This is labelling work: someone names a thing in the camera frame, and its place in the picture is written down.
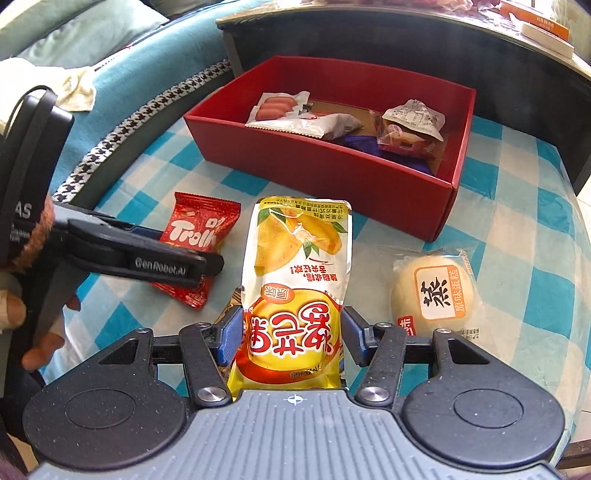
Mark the white crumpled cloth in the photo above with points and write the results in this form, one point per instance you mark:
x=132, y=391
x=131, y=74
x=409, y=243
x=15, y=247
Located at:
x=78, y=90

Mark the yellow mango snack packet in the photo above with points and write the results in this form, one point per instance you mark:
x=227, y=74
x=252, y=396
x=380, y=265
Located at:
x=295, y=277

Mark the red candy packet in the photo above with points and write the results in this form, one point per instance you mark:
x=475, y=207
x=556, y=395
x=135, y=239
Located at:
x=194, y=217

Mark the blue checkered tablecloth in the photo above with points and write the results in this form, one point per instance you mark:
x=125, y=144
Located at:
x=508, y=207

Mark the orange bun red packet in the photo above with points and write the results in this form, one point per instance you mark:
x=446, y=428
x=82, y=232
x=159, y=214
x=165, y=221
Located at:
x=401, y=144

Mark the pale green cushion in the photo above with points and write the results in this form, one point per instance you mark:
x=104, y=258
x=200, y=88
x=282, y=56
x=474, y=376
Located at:
x=92, y=27

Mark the red cardboard box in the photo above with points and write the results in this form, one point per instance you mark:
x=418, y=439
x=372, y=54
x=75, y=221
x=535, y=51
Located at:
x=323, y=184

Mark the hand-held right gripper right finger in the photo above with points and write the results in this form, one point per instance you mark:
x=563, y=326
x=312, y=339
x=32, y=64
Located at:
x=353, y=334

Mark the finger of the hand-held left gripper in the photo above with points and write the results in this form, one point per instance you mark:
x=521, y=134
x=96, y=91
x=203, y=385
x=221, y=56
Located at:
x=115, y=222
x=152, y=267

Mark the round pale cake packet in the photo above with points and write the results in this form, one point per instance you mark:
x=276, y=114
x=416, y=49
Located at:
x=415, y=286

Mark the white and red snack packet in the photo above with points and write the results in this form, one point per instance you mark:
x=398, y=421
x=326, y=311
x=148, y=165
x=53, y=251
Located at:
x=332, y=124

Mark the orange and white box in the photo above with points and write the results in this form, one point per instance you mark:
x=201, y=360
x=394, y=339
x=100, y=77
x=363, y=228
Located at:
x=545, y=27

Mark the purple snack packet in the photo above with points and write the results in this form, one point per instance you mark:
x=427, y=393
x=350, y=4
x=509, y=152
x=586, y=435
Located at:
x=364, y=145

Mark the clear sausage packet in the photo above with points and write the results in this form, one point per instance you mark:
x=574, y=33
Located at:
x=277, y=106

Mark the person's left hand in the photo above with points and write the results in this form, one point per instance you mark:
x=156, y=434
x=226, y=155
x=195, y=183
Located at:
x=44, y=353

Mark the teal sofa with houndstooth trim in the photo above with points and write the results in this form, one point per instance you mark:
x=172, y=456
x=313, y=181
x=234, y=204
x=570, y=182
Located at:
x=138, y=83

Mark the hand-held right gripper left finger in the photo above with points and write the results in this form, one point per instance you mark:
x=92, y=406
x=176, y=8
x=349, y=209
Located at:
x=230, y=334

